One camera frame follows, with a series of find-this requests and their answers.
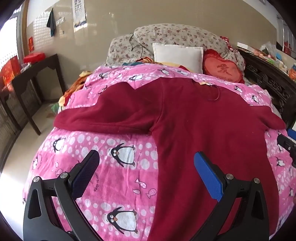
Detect large red gift box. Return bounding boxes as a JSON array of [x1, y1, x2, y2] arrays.
[[0, 56, 21, 86]]

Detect flat red gift box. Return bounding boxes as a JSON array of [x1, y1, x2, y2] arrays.
[[23, 53, 46, 63]]

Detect dark hanging cloth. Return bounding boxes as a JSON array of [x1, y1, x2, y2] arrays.
[[47, 9, 56, 37]]

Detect dark lattice cabinet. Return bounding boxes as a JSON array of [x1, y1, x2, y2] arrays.
[[0, 86, 42, 142]]

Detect white flat box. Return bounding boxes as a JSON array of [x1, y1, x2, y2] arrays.
[[237, 42, 262, 50]]

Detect maroon fleece garment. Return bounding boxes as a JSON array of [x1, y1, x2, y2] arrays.
[[54, 77, 287, 241]]

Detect wall calendar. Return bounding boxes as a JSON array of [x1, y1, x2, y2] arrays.
[[72, 0, 87, 29]]

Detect dark carved wooden cabinet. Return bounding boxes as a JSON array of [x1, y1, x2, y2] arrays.
[[237, 47, 296, 124]]

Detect floral grey pillows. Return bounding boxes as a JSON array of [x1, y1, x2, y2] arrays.
[[106, 23, 245, 70]]

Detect pile of small packets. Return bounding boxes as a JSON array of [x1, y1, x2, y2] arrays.
[[253, 42, 296, 81]]

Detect white pillow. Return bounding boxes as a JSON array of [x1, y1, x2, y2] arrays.
[[152, 43, 204, 74]]

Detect red heart cushion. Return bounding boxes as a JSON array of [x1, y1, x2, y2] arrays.
[[202, 49, 245, 84]]

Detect steel railing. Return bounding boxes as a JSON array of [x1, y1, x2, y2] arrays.
[[276, 7, 296, 55]]

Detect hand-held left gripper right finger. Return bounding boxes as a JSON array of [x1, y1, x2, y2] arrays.
[[194, 152, 270, 241]]

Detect thin black cable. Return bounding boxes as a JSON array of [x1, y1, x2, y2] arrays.
[[129, 34, 144, 58]]

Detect orange patterned cloth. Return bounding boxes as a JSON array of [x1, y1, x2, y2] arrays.
[[59, 71, 93, 107]]

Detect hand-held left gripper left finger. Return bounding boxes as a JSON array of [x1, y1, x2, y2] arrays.
[[23, 149, 103, 241]]

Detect pink penguin print blanket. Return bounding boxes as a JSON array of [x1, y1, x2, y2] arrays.
[[23, 62, 296, 241]]

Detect dark wooden side table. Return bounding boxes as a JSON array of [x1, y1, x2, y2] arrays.
[[11, 54, 67, 136]]

